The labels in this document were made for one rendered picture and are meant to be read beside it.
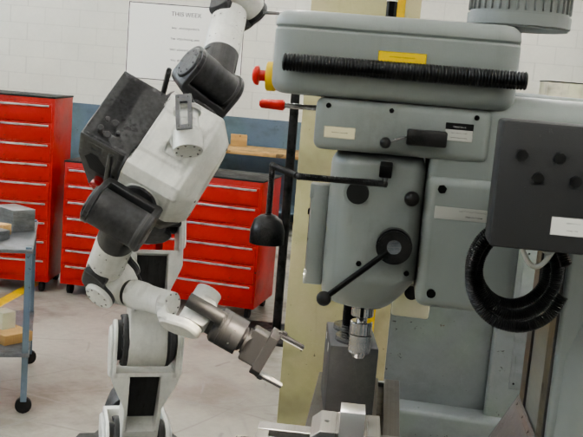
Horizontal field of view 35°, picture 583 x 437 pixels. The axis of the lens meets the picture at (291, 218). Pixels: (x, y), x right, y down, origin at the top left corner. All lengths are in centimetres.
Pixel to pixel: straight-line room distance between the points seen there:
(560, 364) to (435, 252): 31
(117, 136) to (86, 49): 937
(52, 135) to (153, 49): 449
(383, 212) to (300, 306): 196
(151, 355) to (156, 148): 64
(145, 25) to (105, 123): 916
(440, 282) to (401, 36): 47
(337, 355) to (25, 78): 975
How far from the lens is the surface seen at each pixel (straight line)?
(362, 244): 182
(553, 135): 155
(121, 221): 206
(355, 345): 195
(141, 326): 251
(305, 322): 376
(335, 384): 231
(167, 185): 211
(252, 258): 653
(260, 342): 218
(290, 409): 387
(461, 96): 177
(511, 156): 154
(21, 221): 504
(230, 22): 238
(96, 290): 229
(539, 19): 182
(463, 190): 179
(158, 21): 1127
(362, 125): 178
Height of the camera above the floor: 177
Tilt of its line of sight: 9 degrees down
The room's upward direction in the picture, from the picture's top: 5 degrees clockwise
